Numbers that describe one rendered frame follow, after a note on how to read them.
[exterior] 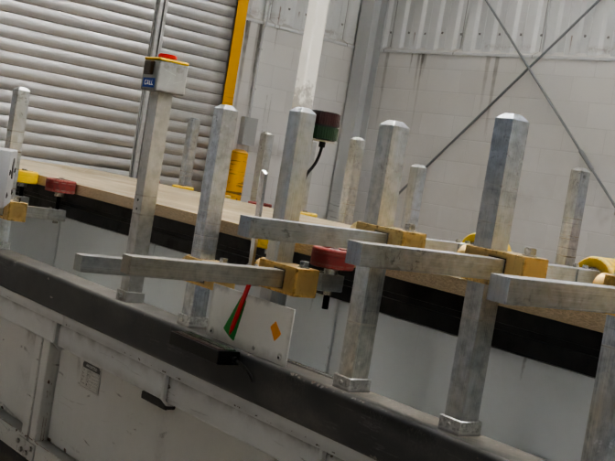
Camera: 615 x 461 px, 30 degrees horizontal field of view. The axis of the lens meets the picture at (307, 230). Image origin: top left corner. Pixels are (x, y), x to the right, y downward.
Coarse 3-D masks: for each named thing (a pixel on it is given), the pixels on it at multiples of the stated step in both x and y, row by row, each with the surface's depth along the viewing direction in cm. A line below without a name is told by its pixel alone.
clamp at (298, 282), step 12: (264, 264) 204; (276, 264) 201; (288, 264) 200; (288, 276) 198; (300, 276) 197; (312, 276) 198; (276, 288) 200; (288, 288) 197; (300, 288) 197; (312, 288) 198
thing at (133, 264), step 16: (128, 256) 181; (144, 256) 183; (128, 272) 181; (144, 272) 182; (160, 272) 184; (176, 272) 186; (192, 272) 188; (208, 272) 189; (224, 272) 191; (240, 272) 193; (256, 272) 195; (272, 272) 197; (320, 272) 205; (320, 288) 204; (336, 288) 206
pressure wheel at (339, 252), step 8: (312, 248) 206; (320, 248) 204; (328, 248) 204; (336, 248) 206; (312, 256) 205; (320, 256) 203; (328, 256) 203; (336, 256) 203; (344, 256) 203; (312, 264) 205; (320, 264) 203; (328, 264) 203; (336, 264) 203; (344, 264) 203; (328, 272) 206; (336, 272) 206; (328, 296) 207; (328, 304) 207
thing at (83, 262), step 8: (80, 256) 204; (88, 256) 204; (96, 256) 205; (104, 256) 207; (112, 256) 209; (80, 264) 203; (88, 264) 204; (96, 264) 205; (104, 264) 206; (112, 264) 207; (120, 264) 208; (88, 272) 204; (96, 272) 205; (104, 272) 206; (112, 272) 207; (120, 272) 208; (184, 280) 216; (192, 280) 217
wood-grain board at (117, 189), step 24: (48, 168) 389; (72, 168) 431; (96, 192) 300; (120, 192) 302; (168, 192) 354; (192, 192) 387; (168, 216) 270; (192, 216) 261; (264, 216) 301; (456, 288) 193; (528, 312) 180; (552, 312) 176; (576, 312) 173
